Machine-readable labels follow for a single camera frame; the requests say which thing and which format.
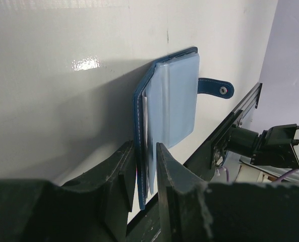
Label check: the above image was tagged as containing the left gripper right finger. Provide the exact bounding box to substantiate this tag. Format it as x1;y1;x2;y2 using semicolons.
156;143;299;241

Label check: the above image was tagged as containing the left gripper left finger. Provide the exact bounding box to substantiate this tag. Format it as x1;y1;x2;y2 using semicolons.
0;141;136;241

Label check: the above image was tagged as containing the blue card holder wallet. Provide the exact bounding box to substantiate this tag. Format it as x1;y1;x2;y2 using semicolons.
133;46;234;210

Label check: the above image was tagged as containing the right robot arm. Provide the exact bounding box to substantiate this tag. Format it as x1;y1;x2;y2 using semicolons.
226;124;299;182

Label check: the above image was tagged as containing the aluminium front rail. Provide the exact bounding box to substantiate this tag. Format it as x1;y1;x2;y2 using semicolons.
232;83;263;126

